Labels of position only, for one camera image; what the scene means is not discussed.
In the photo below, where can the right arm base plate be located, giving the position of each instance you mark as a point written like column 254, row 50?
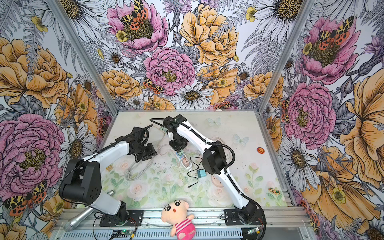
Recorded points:
column 231, row 217

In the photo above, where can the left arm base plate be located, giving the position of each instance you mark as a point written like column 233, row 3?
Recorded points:
column 133, row 218

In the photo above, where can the plush doll pink dress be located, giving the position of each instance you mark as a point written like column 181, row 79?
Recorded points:
column 176, row 215

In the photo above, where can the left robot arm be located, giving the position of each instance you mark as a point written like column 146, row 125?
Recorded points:
column 82, row 181

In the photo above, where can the red round sticker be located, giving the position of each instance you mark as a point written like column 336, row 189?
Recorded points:
column 260, row 150

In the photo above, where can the teal adapter with black cable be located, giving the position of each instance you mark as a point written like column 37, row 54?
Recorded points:
column 201, row 173

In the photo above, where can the pink plug adapter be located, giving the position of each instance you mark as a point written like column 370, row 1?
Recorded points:
column 186, row 163

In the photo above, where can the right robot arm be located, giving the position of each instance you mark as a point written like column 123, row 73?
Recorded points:
column 216, row 160

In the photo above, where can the small yellow tag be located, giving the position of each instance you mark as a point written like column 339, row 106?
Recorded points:
column 110, row 168

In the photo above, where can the silver microphone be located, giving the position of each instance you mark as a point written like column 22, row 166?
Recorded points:
column 71, row 224

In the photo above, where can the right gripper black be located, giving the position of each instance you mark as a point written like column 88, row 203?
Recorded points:
column 177, row 147

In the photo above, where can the round pink socket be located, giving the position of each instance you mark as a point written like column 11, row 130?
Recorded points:
column 216, row 182

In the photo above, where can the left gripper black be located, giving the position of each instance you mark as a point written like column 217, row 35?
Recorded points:
column 151, row 152

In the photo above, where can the white blue power strip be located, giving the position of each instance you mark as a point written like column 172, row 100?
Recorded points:
column 182, row 160

